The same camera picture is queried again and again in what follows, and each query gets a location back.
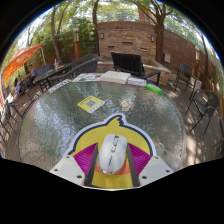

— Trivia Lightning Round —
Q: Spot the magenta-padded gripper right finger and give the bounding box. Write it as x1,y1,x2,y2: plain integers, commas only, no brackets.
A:
125,142,175,188

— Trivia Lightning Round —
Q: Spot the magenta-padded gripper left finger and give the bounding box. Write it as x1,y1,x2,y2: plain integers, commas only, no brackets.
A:
49,142,100,188

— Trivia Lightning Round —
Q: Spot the white computer mouse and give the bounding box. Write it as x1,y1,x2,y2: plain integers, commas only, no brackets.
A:
96,133,129,176

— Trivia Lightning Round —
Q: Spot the yellow duck-shaped mouse pad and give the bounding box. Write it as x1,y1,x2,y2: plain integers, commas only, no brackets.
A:
64,112,158,191

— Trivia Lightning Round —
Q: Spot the yellow square card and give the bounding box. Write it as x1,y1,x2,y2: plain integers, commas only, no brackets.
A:
76,95,106,115

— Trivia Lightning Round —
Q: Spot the small white booklet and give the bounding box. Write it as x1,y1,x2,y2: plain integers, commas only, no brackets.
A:
127,76,148,88

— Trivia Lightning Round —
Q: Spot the white open book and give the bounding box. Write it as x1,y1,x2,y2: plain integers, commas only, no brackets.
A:
100,70,132,86

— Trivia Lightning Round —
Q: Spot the dark wicker armchair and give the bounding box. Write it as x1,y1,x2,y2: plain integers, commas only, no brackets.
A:
49,57,100,85

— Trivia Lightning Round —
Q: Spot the dark round patio table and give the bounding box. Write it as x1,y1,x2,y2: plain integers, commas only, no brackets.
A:
32,63,73,92

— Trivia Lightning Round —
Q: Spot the blue-grey patio chair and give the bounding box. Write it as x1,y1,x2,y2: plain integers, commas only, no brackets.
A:
35,63,52,76

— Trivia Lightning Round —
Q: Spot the person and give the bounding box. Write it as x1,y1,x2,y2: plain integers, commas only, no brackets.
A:
12,78,22,95
28,64,37,79

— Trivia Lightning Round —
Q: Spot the orange patio umbrella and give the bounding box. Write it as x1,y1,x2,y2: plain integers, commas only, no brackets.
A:
1,43,44,85

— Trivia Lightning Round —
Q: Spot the wooden lamp post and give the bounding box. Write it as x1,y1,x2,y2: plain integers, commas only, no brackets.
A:
72,27,81,61
193,45,201,70

